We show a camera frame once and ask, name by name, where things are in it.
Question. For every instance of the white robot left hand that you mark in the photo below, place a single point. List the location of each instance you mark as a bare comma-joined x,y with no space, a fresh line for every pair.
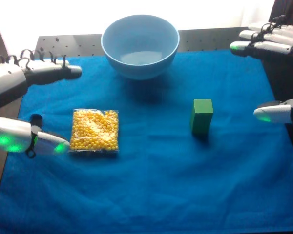
9,78

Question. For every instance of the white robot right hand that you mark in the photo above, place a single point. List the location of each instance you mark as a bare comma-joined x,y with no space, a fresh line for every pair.
276,46

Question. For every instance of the green rectangular block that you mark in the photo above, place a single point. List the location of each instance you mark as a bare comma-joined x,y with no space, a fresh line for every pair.
201,119

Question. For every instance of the light blue bowl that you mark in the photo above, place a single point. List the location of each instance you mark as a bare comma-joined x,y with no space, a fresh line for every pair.
140,48

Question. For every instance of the blue table cloth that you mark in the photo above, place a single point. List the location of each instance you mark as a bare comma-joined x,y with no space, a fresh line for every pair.
161,182

